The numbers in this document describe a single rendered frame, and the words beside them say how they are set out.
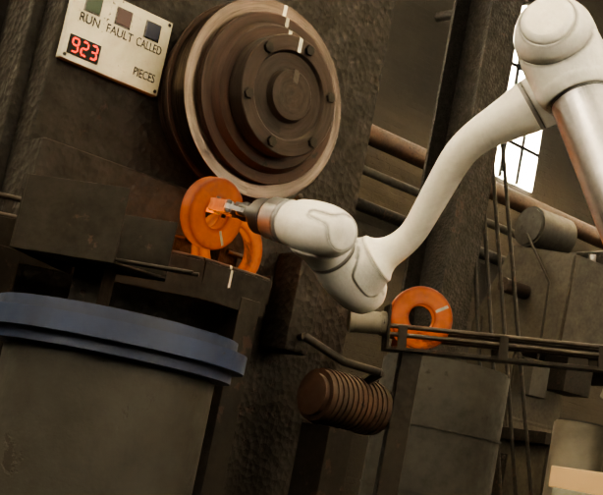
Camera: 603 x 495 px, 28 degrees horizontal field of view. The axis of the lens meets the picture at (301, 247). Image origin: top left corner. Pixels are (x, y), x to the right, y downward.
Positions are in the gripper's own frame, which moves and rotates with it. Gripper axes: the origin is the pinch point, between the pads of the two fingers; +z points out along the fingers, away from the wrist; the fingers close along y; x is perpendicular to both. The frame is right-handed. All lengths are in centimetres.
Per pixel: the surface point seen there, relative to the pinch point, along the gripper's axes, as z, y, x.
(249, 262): 10.2, 24.6, -8.6
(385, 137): 534, 593, 153
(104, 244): -23.7, -39.0, -14.9
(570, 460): -56, 72, -30
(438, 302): -13, 66, -4
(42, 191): -10.5, -46.1, -8.9
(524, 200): 519, 788, 152
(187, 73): 16.6, -3.6, 27.1
